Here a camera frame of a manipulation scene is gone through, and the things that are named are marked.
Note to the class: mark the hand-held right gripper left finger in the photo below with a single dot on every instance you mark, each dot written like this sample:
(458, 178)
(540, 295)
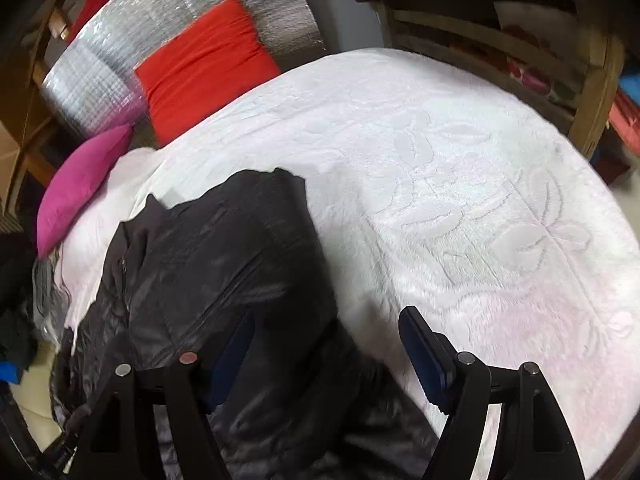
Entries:
(232, 360)

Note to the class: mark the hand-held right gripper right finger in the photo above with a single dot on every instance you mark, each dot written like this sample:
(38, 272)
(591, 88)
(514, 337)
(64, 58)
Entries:
(425, 360)

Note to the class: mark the black jacket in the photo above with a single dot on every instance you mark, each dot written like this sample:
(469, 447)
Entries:
(225, 260)

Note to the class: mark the dark clothes pile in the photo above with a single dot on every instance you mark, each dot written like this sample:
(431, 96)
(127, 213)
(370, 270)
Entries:
(15, 280)

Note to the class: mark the white embossed blanket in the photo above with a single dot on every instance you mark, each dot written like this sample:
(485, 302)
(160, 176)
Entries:
(450, 185)

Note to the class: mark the grey cloth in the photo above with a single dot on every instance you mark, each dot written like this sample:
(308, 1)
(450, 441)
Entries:
(50, 295)

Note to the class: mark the blue fabric item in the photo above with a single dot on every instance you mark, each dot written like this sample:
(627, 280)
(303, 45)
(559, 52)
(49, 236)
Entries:
(9, 372)

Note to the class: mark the pink pillow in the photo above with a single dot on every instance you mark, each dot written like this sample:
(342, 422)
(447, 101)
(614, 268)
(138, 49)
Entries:
(80, 185)

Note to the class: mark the red pillow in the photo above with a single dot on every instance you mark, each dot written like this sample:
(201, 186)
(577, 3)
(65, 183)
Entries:
(200, 70)

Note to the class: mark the brown cardboard box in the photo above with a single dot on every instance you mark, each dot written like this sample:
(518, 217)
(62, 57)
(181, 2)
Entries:
(15, 150)

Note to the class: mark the wooden shelf rack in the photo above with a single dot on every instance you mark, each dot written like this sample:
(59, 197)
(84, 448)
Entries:
(595, 85)

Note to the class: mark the silver foil insulation mat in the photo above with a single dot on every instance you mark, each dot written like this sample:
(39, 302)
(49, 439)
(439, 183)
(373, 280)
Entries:
(110, 55)

